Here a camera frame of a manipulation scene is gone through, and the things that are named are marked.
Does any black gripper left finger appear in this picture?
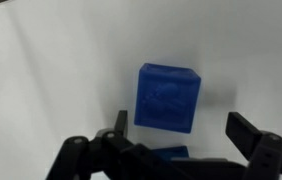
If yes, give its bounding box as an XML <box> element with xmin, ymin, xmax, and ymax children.
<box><xmin>45</xmin><ymin>110</ymin><xmax>189</xmax><ymax>180</ymax></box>

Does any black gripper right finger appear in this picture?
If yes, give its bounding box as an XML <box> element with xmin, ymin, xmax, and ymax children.
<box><xmin>225</xmin><ymin>111</ymin><xmax>282</xmax><ymax>180</ymax></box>

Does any neon blue block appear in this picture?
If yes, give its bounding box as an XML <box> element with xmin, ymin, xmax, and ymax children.
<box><xmin>133</xmin><ymin>62</ymin><xmax>202</xmax><ymax>135</ymax></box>

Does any navy blue block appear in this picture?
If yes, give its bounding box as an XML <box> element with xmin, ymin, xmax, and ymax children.
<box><xmin>152</xmin><ymin>145</ymin><xmax>190</xmax><ymax>160</ymax></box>

